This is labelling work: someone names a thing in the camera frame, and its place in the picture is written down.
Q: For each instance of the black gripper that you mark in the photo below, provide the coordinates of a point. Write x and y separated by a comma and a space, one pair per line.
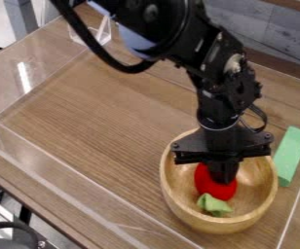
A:
223, 149

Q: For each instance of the red plush strawberry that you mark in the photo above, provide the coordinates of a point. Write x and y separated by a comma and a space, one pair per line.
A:
214, 194

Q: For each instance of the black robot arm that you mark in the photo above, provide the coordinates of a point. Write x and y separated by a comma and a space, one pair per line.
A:
173, 30

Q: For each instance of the wooden bowl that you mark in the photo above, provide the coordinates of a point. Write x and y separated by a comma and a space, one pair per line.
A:
178, 191

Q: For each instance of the green rectangular block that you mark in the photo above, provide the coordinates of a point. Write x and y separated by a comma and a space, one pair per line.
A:
287, 156

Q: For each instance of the black equipment with screw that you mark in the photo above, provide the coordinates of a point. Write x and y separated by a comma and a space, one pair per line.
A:
26, 236

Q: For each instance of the grey table leg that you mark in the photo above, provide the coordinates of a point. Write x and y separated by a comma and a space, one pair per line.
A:
22, 17

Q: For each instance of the clear acrylic enclosure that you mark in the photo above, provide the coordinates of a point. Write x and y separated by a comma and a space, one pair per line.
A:
84, 133

